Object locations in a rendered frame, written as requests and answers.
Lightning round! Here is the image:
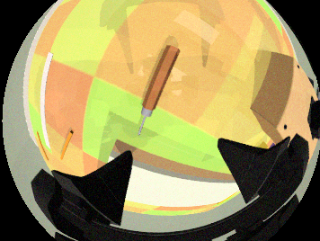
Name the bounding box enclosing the white rectangular panel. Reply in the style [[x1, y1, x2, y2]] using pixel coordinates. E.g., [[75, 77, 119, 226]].
[[108, 139, 239, 208]]

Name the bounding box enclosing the awl with brown wooden handle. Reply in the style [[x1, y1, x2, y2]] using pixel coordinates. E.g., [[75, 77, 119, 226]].
[[138, 45, 181, 135]]

